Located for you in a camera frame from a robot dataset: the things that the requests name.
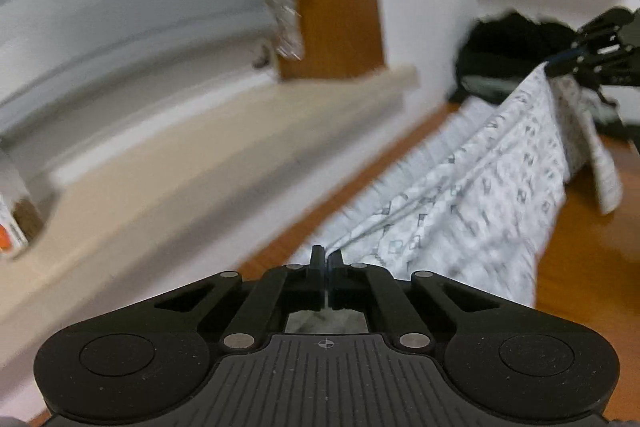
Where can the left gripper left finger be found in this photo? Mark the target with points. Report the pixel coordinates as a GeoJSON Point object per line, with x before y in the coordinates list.
{"type": "Point", "coordinates": [269, 302]}

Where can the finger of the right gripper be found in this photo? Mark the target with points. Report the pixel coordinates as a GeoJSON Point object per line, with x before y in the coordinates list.
{"type": "Point", "coordinates": [567, 59]}
{"type": "Point", "coordinates": [570, 69]}

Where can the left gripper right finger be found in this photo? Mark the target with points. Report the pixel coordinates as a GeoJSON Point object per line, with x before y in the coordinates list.
{"type": "Point", "coordinates": [383, 302]}

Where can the white patterned garment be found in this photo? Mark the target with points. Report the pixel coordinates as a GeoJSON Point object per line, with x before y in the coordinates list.
{"type": "Point", "coordinates": [477, 200]}

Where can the black grey bag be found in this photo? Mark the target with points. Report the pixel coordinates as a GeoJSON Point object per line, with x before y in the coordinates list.
{"type": "Point", "coordinates": [500, 52]}

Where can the beige window sill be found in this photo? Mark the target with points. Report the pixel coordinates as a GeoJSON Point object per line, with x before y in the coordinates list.
{"type": "Point", "coordinates": [111, 220]}

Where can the glass jar on sill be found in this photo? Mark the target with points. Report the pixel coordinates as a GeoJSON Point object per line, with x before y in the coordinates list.
{"type": "Point", "coordinates": [21, 222]}

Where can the window blind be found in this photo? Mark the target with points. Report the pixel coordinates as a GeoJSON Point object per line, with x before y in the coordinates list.
{"type": "Point", "coordinates": [130, 6]}

